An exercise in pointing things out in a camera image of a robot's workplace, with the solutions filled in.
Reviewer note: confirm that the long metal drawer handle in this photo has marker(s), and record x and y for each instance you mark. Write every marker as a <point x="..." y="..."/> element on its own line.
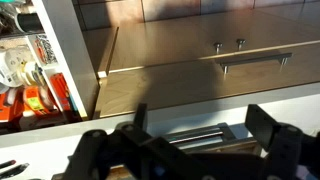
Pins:
<point x="226" y="63"/>

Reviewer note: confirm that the orange box on shelf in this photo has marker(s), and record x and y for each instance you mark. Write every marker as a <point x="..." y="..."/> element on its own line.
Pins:
<point x="62" y="92"/>

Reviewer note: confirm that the wooden drawer cabinet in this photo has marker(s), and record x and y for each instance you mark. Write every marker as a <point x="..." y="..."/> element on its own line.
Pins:
<point x="170" y="63"/>

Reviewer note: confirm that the left round metal knob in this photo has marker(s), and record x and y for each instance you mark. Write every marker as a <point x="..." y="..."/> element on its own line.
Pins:
<point x="217" y="46"/>

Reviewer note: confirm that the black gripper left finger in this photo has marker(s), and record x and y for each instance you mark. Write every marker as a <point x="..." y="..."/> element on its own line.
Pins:
<point x="141" y="117"/>

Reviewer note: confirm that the white storage shelf unit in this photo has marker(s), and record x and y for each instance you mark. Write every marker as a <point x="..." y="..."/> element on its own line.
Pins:
<point x="46" y="32"/>

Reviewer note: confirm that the black marker pen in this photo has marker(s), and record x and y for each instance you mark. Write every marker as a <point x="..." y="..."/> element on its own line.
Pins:
<point x="13" y="171"/>

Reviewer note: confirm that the orange tape roll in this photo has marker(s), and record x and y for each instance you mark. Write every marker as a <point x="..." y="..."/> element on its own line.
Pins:
<point x="38" y="99"/>

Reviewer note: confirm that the round metal knob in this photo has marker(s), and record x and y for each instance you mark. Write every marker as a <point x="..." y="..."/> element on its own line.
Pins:
<point x="240" y="43"/>
<point x="217" y="46"/>

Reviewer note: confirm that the grey toaster oven microwave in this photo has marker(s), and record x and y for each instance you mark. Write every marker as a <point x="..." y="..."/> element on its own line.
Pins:
<point x="208" y="139"/>

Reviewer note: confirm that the white tape roll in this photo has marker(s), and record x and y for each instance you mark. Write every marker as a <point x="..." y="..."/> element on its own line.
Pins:
<point x="31" y="74"/>

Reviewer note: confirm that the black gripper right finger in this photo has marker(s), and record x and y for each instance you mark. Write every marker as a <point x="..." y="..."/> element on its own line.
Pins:
<point x="282" y="142"/>

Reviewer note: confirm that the right round metal knob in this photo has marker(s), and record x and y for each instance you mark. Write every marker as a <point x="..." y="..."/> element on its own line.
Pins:
<point x="240" y="43"/>

